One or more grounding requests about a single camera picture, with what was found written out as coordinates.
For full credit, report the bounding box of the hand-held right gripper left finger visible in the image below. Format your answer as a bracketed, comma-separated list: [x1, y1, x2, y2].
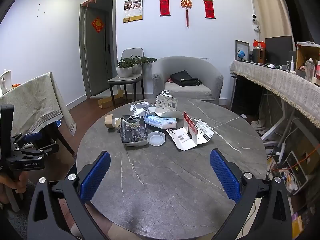
[27, 151, 112, 240]

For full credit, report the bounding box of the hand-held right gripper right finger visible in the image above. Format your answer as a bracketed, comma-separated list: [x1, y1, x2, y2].
[209, 148, 294, 240]

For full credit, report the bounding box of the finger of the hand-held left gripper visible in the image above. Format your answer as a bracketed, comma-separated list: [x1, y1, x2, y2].
[10, 132, 43, 147]
[15, 144, 60, 157]

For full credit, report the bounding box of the red white packaging box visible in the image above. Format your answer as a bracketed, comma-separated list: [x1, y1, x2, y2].
[166, 112, 198, 151]

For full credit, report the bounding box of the person's left hand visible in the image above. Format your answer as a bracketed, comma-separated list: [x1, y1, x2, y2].
[0, 171, 30, 205]

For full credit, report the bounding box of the dark wooden table leg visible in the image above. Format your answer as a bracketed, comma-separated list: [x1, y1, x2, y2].
[54, 122, 76, 157]

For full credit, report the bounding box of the beige patterned tablecloth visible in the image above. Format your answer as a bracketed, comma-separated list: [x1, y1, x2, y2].
[0, 72, 77, 137]

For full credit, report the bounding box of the white kettle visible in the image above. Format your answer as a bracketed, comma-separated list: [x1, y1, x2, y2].
[0, 69, 12, 94]

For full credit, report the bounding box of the round grey stone table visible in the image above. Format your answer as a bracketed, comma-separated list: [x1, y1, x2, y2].
[76, 97, 268, 240]

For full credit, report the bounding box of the white printed packaging sheet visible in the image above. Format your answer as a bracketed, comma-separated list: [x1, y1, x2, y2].
[195, 119, 215, 145]

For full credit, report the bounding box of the brown cardboard tape roll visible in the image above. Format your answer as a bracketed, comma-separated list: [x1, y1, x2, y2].
[104, 114, 114, 130]

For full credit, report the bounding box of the clear plastic lid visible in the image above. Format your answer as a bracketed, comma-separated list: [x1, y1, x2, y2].
[147, 131, 166, 146]

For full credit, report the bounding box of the flat cardboard box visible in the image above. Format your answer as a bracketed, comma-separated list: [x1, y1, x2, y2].
[97, 90, 124, 109]

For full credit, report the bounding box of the large crumpled white paper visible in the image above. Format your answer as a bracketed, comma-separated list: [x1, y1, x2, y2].
[129, 101, 157, 117]

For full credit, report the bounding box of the blue white tissue pack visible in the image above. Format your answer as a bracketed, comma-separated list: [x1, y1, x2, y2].
[144, 114, 177, 129]

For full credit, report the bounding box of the white labelled cardboard box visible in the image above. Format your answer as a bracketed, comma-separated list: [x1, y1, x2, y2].
[155, 94, 183, 118]

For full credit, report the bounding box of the grey armchair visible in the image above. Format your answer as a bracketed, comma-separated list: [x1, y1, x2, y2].
[152, 56, 224, 105]

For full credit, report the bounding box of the grey-green door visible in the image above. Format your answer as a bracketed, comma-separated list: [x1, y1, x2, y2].
[79, 0, 117, 98]

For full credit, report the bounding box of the potted plant large white pot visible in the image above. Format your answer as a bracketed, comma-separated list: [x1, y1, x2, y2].
[116, 57, 137, 78]

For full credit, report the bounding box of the fringed beige desk cloth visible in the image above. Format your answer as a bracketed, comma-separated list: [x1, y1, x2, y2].
[230, 60, 320, 128]

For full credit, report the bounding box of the small wooden box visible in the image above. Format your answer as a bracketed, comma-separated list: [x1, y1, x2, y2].
[252, 48, 266, 64]

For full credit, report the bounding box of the potted plant small white pot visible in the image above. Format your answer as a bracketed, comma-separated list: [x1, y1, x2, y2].
[132, 56, 157, 75]

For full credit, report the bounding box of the grey dining chair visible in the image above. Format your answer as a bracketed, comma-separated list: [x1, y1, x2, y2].
[107, 47, 145, 107]

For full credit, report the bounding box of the red diamond door decoration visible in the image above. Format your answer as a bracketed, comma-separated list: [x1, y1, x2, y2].
[91, 17, 104, 33]

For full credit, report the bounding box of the black monitor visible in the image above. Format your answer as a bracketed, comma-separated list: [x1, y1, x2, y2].
[265, 35, 293, 67]

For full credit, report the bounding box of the open cardboard storage box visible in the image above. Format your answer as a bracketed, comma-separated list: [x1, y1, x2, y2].
[296, 41, 320, 83]

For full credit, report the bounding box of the red hanging scroll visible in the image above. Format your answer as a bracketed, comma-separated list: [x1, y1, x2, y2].
[159, 0, 171, 17]
[203, 0, 216, 19]

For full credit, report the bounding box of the beige curtain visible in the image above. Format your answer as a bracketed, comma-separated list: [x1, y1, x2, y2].
[247, 0, 293, 63]

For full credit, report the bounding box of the white desk frame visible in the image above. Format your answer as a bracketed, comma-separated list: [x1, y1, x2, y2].
[260, 97, 300, 143]

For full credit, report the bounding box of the orange cable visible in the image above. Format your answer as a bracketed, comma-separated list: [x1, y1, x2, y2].
[272, 142, 320, 173]

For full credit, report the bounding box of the grey picture frame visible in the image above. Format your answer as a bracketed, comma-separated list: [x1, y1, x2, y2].
[234, 40, 250, 62]

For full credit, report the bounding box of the white security camera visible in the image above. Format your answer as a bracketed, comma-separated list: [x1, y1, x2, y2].
[250, 14, 260, 32]

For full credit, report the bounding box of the wall calendar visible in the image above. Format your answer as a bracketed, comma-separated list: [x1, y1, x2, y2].
[123, 0, 143, 23]

